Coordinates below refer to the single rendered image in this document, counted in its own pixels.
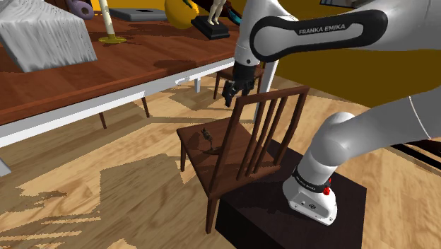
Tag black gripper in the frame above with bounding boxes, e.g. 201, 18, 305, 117
221, 63, 258, 108

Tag brown wooden slat-back chair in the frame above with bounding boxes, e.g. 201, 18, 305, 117
176, 85, 311, 235

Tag small dark figurine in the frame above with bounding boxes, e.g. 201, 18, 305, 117
200, 127, 222, 156

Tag pale statuette on black base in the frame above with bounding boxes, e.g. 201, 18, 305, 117
189, 0, 231, 41

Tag teal curved object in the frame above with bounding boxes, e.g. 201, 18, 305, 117
227, 7, 242, 26

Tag yellow round object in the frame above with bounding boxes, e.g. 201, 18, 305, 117
163, 0, 201, 30

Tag flat grey laptop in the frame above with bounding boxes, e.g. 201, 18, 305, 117
108, 7, 169, 23

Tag dark robot stand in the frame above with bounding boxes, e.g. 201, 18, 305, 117
214, 137, 368, 249

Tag cream candlestick with yellow base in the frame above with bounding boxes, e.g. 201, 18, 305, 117
98, 0, 128, 45

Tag purple roll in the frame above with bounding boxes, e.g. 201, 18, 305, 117
66, 0, 95, 21

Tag large grey box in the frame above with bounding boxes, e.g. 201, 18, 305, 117
0, 0, 98, 74

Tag wooden table with white frame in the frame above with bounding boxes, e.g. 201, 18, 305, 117
0, 6, 280, 178

